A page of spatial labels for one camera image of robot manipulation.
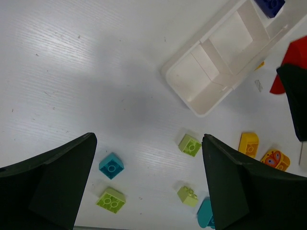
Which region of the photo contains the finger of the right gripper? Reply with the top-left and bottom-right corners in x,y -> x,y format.
276,64 -> 307,141

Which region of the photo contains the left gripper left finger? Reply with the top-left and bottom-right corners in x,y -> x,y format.
0,133 -> 97,230

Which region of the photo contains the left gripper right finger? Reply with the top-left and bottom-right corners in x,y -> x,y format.
202,134 -> 307,230

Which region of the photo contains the red rounded lego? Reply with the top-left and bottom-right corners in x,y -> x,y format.
270,35 -> 307,95

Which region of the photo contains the dark blue lego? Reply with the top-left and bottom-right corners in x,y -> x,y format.
255,0 -> 285,18

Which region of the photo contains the small teal lego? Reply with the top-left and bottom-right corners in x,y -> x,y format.
99,152 -> 125,180

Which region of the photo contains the small yellow lego near tray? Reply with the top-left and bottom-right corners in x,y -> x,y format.
255,61 -> 265,70

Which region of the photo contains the orange lego centre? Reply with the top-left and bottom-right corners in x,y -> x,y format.
261,149 -> 291,172

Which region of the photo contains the yellow lego centre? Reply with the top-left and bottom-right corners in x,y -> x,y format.
238,132 -> 259,158

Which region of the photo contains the pale green small lego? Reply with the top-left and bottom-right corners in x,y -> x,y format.
177,186 -> 199,207

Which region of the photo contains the green lego lower left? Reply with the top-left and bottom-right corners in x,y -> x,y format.
96,187 -> 126,214

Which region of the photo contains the green lego middle left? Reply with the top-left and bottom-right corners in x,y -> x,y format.
178,134 -> 201,157

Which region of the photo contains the left white divided tray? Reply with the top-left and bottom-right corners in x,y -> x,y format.
161,0 -> 307,117

